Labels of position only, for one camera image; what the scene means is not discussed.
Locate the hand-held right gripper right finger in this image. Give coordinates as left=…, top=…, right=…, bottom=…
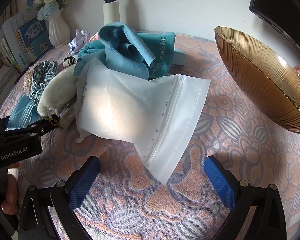
left=204, top=155, right=288, bottom=240

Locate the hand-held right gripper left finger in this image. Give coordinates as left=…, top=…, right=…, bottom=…
left=17, top=156, right=101, bottom=240

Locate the white plush toy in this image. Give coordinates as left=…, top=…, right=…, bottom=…
left=23, top=62, right=85, bottom=117

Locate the green plaid scrunchie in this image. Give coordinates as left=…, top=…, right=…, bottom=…
left=30, top=60, right=58, bottom=103

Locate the white frosted zip bag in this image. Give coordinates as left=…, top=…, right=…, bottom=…
left=74, top=57, right=212, bottom=185

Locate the pale blue paper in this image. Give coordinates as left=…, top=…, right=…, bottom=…
left=68, top=29, right=91, bottom=55

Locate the gold ribbed glass bowl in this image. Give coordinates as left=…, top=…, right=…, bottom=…
left=214, top=26, right=300, bottom=134

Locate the red plastic packet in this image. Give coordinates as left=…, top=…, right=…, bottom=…
left=88, top=31, right=101, bottom=43

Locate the teal suede cloth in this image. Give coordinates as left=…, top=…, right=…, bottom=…
left=73, top=23, right=156, bottom=78

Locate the teal printed cloth bag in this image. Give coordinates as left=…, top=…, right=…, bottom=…
left=77, top=31, right=177, bottom=80

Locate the person's left hand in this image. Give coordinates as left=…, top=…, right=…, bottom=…
left=1, top=162, right=20, bottom=215

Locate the blue cloth pouch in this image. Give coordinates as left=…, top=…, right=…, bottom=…
left=8, top=95, right=39, bottom=131

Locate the pink floral blanket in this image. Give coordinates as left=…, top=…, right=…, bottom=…
left=0, top=34, right=300, bottom=240

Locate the small black white object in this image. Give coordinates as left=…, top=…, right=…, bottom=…
left=63, top=56, right=77, bottom=68

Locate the row of books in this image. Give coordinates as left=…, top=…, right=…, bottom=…
left=0, top=11, right=50, bottom=74

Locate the white ribbed vase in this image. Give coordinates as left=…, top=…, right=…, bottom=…
left=44, top=7, right=71, bottom=48

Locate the pink hair clip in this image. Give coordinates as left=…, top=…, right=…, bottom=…
left=291, top=64, right=300, bottom=83

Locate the white desk lamp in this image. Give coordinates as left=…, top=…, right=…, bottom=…
left=102, top=0, right=128, bottom=27

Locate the black monitor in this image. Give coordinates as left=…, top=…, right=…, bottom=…
left=249, top=0, right=300, bottom=63

